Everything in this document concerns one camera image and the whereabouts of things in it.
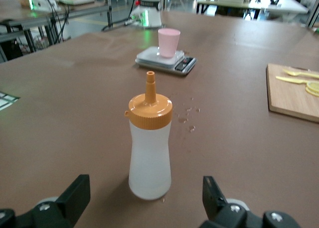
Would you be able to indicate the background robot base green light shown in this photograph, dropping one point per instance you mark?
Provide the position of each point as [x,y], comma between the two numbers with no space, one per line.
[42,2]

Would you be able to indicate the yellow plastic fork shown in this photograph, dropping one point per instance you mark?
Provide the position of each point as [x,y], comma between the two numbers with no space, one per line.
[306,75]

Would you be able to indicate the pink plastic cup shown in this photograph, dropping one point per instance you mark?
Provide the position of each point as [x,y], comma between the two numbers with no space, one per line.
[169,43]

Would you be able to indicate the lemon slice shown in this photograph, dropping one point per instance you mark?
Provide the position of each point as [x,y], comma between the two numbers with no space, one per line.
[314,93]
[315,86]

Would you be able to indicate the yellow plastic knife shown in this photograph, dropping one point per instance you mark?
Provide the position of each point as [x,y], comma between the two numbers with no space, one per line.
[291,79]

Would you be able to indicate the translucent squeeze bottle orange cap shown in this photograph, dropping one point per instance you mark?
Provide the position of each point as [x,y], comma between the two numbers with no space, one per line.
[149,163]

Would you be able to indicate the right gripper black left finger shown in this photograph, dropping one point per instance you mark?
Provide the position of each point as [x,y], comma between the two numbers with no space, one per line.
[72,200]

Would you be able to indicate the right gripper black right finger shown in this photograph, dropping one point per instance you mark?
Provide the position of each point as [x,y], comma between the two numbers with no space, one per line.
[214,200]

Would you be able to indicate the wooden cutting board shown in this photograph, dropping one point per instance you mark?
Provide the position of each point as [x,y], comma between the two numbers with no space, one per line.
[286,96]

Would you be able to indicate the silver digital kitchen scale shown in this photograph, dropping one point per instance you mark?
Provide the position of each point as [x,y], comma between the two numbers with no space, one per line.
[149,58]

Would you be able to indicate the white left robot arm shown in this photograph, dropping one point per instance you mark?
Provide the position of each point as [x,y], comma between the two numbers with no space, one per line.
[149,16]

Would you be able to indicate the grey metal background table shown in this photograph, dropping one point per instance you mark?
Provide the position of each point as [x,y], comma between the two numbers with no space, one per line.
[62,12]

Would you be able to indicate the white background table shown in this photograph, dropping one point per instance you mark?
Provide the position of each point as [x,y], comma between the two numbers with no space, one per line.
[261,5]

